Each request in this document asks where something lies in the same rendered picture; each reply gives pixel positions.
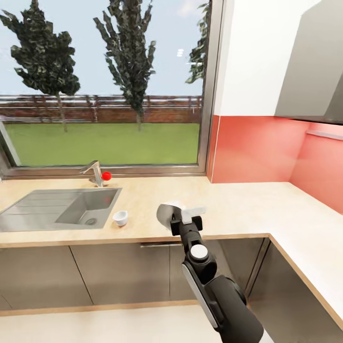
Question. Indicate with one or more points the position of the paper coffee filter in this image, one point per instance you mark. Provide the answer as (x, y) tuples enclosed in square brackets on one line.
[(166, 211)]

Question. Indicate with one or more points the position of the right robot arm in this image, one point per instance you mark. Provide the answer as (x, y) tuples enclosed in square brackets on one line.
[(221, 298)]

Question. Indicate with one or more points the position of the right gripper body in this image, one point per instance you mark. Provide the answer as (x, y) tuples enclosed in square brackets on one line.
[(178, 228)]

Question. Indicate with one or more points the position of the cabinet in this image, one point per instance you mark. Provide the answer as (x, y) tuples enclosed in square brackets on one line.
[(285, 306), (312, 89), (101, 274)]

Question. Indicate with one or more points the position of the coffee cup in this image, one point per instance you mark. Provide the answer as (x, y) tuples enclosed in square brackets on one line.
[(121, 217)]

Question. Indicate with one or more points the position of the drop in sink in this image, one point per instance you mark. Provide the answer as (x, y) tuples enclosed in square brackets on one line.
[(62, 209)]

